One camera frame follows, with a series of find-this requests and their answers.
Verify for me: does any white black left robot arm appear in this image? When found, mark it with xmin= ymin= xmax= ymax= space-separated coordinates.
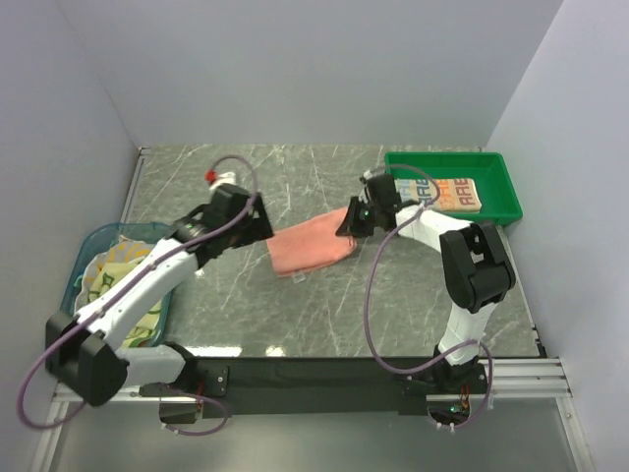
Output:
xmin=45 ymin=183 xmax=273 ymax=406

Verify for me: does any aluminium mounting rail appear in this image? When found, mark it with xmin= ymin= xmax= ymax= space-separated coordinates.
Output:
xmin=54 ymin=353 xmax=571 ymax=406

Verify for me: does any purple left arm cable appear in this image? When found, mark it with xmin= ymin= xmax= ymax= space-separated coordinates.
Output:
xmin=17 ymin=154 xmax=260 ymax=436

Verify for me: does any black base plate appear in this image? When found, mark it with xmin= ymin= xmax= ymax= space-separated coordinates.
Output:
xmin=138 ymin=357 xmax=492 ymax=424

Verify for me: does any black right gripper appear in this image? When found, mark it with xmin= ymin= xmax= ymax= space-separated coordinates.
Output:
xmin=337 ymin=197 xmax=382 ymax=239

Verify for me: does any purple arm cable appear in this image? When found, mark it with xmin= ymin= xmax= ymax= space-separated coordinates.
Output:
xmin=362 ymin=164 xmax=493 ymax=430
xmin=17 ymin=154 xmax=260 ymax=436

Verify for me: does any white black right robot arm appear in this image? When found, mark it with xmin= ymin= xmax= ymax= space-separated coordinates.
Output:
xmin=336 ymin=171 xmax=516 ymax=392

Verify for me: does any yellow green patterned towel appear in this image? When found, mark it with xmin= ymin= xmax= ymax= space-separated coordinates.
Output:
xmin=72 ymin=236 xmax=170 ymax=348

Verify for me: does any green plastic tray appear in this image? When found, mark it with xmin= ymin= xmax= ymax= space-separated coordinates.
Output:
xmin=384 ymin=151 xmax=523 ymax=226

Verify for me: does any colourful striped rabbit towel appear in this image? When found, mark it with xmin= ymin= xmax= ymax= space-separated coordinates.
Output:
xmin=395 ymin=178 xmax=482 ymax=213

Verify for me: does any salmon pink towel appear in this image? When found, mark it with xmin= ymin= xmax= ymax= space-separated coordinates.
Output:
xmin=266 ymin=207 xmax=357 ymax=277

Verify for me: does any teal plastic basket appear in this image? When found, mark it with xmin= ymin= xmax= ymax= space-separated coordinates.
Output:
xmin=62 ymin=221 xmax=173 ymax=349

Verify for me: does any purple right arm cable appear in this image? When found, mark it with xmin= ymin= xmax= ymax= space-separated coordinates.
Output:
xmin=362 ymin=164 xmax=493 ymax=430

